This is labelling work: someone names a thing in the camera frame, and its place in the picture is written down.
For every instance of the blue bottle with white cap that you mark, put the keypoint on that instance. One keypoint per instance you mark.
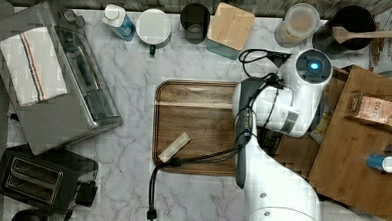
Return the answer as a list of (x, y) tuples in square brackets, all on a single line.
[(116, 18)]

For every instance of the wooden drawer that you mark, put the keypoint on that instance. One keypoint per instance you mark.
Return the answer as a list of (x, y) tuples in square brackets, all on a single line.
[(298, 154)]

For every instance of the white lidded mug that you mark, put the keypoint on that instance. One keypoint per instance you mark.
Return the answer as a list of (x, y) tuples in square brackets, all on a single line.
[(153, 27)]

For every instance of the snack bag in drawer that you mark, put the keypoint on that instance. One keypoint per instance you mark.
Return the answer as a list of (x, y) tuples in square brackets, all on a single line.
[(321, 122)]

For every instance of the wooden drawer cabinet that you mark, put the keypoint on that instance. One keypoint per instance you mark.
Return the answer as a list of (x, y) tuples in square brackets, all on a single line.
[(340, 171)]

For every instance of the black two-slot toaster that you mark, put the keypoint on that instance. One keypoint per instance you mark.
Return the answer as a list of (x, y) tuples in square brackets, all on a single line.
[(55, 181)]

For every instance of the dark grey cup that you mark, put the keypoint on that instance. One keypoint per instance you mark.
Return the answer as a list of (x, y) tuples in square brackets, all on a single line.
[(195, 20)]

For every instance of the glass jar of cereal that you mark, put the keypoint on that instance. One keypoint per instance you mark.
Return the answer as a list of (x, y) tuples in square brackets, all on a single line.
[(300, 22)]

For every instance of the teal canister with wooden lid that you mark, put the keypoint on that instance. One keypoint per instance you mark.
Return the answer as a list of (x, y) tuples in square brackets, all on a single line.
[(229, 30)]

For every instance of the striped white dish towel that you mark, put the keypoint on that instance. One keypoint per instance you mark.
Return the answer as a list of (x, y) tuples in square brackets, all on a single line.
[(33, 66)]

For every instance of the stick of butter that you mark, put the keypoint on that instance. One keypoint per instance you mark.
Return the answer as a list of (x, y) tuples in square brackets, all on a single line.
[(174, 147)]

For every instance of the wooden spatula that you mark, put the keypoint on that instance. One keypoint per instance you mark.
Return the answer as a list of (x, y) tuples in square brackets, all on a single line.
[(342, 35)]

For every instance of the silver toaster oven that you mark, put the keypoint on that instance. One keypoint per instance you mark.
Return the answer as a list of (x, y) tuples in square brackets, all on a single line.
[(87, 109)]

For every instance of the wooden cutting board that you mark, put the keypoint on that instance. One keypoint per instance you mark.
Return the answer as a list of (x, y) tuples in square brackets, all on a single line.
[(201, 109)]

